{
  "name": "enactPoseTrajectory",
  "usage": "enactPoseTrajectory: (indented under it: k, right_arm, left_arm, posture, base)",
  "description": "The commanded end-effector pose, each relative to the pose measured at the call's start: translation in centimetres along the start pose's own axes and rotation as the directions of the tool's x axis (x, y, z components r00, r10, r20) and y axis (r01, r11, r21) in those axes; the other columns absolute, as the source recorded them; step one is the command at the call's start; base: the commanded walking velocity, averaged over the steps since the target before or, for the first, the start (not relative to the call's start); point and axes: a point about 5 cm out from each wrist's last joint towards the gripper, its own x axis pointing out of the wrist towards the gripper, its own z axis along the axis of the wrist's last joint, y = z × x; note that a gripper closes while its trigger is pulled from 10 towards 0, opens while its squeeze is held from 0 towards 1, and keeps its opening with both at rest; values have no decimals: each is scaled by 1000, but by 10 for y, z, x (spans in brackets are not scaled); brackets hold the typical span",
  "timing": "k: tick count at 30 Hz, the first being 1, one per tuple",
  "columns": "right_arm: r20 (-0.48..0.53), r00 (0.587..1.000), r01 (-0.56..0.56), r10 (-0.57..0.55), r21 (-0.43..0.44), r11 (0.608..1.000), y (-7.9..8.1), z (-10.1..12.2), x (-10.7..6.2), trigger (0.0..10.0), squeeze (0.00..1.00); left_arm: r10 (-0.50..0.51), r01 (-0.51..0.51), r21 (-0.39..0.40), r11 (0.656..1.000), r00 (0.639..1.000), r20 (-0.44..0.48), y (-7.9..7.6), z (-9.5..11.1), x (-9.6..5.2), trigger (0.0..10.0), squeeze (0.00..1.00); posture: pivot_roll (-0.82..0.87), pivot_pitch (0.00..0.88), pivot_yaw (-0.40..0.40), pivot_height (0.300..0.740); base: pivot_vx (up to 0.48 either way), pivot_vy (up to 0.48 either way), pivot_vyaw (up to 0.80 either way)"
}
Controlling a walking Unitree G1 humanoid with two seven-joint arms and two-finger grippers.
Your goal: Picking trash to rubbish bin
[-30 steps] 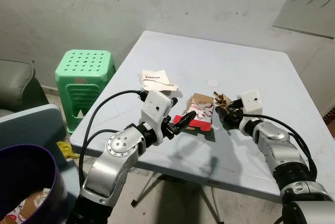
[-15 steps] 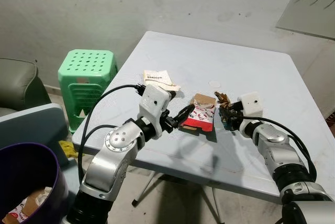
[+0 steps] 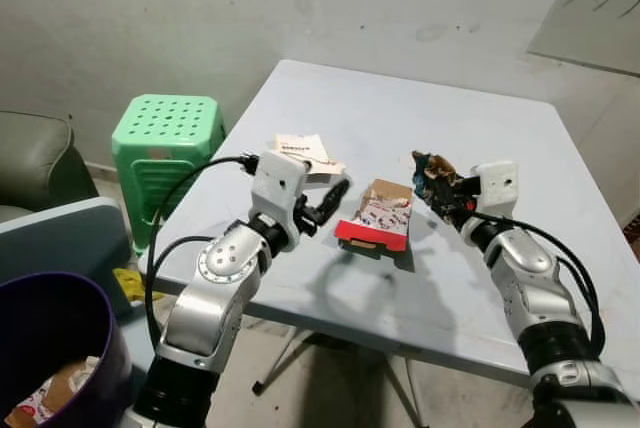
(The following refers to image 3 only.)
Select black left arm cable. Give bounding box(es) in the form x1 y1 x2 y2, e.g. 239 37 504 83
144 154 262 351

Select cardboard trash piece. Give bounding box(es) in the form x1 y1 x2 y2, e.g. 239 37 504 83
4 355 102 428

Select grey blue plastic chair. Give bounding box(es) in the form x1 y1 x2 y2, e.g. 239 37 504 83
0 197 134 321

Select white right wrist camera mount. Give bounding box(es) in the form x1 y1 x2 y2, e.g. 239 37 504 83
469 160 521 218

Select metal folding table legs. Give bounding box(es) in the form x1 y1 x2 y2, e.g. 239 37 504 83
251 325 425 428

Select red white cardboard snack box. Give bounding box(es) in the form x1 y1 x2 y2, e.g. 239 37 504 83
333 178 415 253

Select grey wall panel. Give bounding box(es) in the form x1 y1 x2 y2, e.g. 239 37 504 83
527 0 640 78

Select green plastic stool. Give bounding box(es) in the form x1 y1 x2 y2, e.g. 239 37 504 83
109 94 227 252

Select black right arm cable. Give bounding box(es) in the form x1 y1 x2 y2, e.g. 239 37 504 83
468 212 607 361

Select white printed paper wrapper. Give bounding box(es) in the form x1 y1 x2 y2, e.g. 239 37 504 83
269 133 347 178

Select dark snack wrapper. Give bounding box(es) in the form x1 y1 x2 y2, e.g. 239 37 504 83
411 150 465 205

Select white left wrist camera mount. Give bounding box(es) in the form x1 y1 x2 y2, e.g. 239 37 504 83
249 150 310 251

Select yellow crumpled bag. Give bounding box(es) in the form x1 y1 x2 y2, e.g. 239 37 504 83
112 267 167 305

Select dark green sofa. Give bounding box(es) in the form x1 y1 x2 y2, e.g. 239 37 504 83
0 110 100 215

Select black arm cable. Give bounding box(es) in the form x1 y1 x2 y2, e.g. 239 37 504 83
144 154 262 351
468 212 607 361

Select dark purple rubbish bin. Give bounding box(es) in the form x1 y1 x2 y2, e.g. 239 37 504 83
0 270 134 428

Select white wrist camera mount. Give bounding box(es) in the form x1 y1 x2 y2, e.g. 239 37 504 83
469 160 521 218
249 150 310 251

